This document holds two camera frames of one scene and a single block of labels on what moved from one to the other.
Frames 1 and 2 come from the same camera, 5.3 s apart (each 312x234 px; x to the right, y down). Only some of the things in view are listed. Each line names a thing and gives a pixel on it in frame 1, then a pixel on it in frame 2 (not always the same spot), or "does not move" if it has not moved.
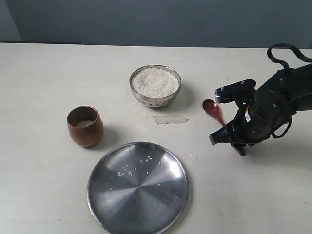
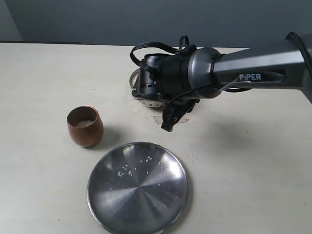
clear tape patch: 166,119 does not move
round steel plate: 137,187 does not move
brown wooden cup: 86,126 does not move
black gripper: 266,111 → 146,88
